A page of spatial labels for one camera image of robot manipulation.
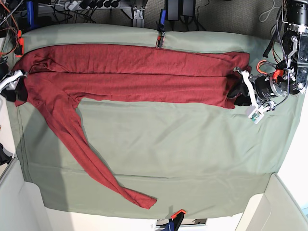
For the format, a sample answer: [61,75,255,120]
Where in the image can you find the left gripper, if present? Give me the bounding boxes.
[227,67,293,112]

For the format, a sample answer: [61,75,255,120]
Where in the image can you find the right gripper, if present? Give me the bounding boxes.
[0,70,28,102]

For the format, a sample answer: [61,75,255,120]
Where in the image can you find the red long-sleeve T-shirt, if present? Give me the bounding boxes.
[14,44,250,209]

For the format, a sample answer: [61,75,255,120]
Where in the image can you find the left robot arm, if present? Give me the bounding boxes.
[227,0,308,114]

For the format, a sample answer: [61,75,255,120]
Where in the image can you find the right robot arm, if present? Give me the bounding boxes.
[0,0,28,102]

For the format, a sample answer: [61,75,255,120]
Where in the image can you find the orange left edge clamp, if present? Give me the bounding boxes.
[14,30,25,57]

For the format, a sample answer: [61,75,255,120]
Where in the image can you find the blue black top clamp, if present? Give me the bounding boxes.
[156,9,167,48]

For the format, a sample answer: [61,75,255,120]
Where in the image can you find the black power bricks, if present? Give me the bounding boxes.
[165,0,196,21]

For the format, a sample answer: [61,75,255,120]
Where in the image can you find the white power strip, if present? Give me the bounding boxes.
[55,0,122,12]

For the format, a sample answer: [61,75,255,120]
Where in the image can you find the orange black bottom clamp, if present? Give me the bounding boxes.
[162,209,186,231]

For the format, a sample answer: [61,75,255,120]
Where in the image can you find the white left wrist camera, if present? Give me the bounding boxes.
[246,105,264,124]

